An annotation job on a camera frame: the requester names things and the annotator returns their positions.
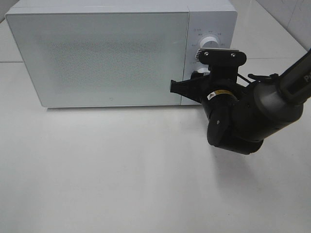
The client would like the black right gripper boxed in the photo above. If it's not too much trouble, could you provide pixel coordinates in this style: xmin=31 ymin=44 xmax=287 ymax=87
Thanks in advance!
xmin=170 ymin=71 xmax=245 ymax=124

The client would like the white microwave knob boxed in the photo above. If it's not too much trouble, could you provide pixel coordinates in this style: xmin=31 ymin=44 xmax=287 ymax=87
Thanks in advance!
xmin=197 ymin=67 xmax=210 ymax=75
xmin=199 ymin=34 xmax=220 ymax=49

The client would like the white microwave door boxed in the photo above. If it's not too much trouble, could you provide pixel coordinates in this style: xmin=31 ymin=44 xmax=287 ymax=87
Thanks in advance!
xmin=7 ymin=13 xmax=188 ymax=107

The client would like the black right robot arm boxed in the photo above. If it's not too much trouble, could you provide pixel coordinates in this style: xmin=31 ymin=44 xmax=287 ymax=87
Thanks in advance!
xmin=170 ymin=48 xmax=311 ymax=155

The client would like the white microwave oven body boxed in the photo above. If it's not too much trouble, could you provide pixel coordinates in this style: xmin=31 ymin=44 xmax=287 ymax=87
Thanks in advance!
xmin=5 ymin=0 xmax=238 ymax=105

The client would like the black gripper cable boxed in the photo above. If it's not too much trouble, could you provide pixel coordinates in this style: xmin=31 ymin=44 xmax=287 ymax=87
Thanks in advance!
xmin=237 ymin=72 xmax=279 ymax=88

